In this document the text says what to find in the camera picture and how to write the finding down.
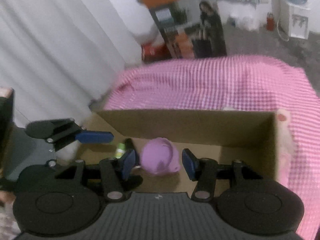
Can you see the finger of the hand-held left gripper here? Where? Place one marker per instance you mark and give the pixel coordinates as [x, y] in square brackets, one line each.
[95, 137]

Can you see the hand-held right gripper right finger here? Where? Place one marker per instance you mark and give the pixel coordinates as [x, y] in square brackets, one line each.
[190, 163]

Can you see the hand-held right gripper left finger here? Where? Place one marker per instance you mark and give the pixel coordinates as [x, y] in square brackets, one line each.
[128, 163]

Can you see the green lip balm tube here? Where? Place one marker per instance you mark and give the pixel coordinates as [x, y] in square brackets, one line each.
[120, 150]

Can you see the black cylindrical tube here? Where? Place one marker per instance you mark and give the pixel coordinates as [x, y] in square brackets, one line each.
[128, 143]

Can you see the purple plastic lid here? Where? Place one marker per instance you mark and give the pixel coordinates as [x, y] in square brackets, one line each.
[157, 157]

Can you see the brown cardboard box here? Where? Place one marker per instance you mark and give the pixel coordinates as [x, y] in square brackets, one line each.
[200, 130]

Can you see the pink checked tablecloth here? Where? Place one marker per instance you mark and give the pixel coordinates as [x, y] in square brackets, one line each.
[212, 85]

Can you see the cream heart-print cloth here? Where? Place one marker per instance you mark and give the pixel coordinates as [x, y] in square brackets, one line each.
[285, 135]

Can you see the white plastic bag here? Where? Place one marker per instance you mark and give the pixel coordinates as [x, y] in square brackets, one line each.
[246, 22]

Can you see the red bottle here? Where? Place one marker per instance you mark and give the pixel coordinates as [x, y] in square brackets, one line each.
[270, 23]

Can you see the white water dispenser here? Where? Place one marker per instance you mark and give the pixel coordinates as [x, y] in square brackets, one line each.
[297, 20]

